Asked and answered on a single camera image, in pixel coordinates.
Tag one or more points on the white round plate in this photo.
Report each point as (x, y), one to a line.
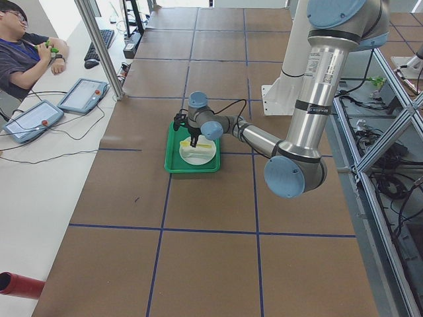
(198, 156)

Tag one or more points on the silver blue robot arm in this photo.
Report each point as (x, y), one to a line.
(323, 34)

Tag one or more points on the aluminium frame post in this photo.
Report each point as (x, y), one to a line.
(88, 17)

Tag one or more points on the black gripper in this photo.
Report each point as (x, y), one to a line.
(193, 133)

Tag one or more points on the aluminium frame rack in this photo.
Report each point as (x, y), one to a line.
(377, 119)

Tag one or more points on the near teach pendant tablet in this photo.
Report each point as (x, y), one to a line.
(32, 123)

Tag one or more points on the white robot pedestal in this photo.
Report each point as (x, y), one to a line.
(279, 98)

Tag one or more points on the seated person dark shirt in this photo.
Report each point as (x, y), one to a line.
(25, 57)

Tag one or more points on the yellow plastic spoon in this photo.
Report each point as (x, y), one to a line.
(201, 145)

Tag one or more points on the red cylinder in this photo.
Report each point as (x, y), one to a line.
(20, 286)

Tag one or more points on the teach pendant tablet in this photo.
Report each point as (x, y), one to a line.
(84, 95)
(32, 123)

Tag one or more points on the black computer mouse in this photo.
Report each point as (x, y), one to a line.
(90, 63)

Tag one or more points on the far teach pendant tablet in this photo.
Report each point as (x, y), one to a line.
(84, 95)

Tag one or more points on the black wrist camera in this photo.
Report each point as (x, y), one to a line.
(179, 121)

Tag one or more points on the green plastic tray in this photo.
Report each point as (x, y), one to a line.
(174, 163)

